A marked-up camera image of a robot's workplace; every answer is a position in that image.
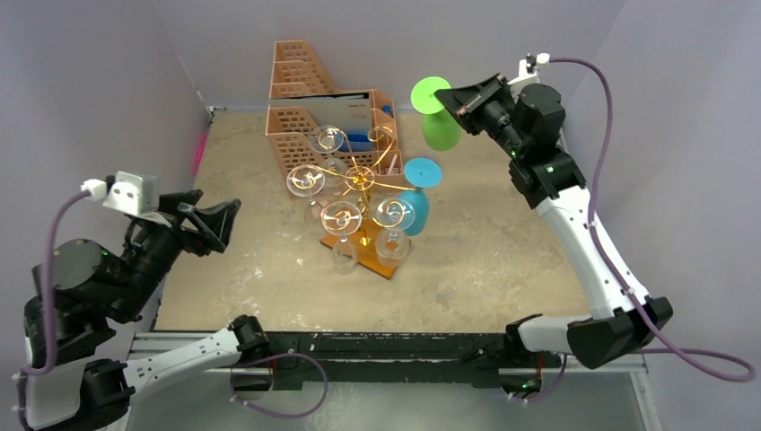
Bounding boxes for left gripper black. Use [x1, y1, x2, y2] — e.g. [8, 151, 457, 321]
[116, 188, 241, 317]

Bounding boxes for green plastic goblet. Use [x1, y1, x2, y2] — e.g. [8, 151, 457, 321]
[410, 76, 461, 152]

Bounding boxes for blue plastic goblet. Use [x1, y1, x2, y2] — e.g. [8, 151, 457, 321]
[399, 157, 442, 237]

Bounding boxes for clear wine glass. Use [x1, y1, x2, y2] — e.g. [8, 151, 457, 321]
[372, 197, 416, 268]
[285, 164, 326, 198]

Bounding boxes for small clear goblet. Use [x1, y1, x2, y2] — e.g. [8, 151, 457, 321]
[308, 125, 347, 178]

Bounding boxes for tall clear flute glass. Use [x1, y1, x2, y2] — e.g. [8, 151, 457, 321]
[320, 200, 363, 275]

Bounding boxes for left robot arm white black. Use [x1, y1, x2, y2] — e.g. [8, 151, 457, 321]
[15, 189, 269, 430]

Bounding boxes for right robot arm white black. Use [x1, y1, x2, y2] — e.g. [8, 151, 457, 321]
[433, 74, 673, 369]

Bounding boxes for clear wine glass hanging front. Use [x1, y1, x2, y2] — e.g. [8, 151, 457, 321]
[372, 197, 416, 268]

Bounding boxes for wooden rack base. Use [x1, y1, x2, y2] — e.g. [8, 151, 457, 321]
[319, 222, 401, 280]

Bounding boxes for white chalk stick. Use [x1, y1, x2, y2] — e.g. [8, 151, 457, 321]
[387, 155, 398, 175]

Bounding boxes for grey white document folder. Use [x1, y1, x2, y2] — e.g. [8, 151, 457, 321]
[268, 91, 372, 135]

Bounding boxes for blue folder in organizer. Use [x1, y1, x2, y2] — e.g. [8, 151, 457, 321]
[339, 134, 374, 153]

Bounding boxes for pink plastic file organizer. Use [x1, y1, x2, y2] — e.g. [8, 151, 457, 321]
[266, 40, 406, 186]

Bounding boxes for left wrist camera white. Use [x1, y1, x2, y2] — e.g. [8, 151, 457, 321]
[80, 171, 171, 226]

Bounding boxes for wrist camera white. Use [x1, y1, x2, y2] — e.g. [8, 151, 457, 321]
[80, 171, 171, 226]
[509, 53, 550, 89]

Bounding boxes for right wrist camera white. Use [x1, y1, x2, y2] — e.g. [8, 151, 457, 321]
[509, 53, 550, 89]

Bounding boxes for gold wire wine glass rack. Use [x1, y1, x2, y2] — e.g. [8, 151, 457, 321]
[325, 126, 410, 216]

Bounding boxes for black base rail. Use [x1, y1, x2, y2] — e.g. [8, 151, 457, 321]
[231, 330, 562, 392]

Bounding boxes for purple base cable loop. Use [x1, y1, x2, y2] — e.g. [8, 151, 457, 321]
[229, 350, 330, 418]

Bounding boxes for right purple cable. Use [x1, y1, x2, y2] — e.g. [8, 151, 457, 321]
[547, 57, 757, 383]

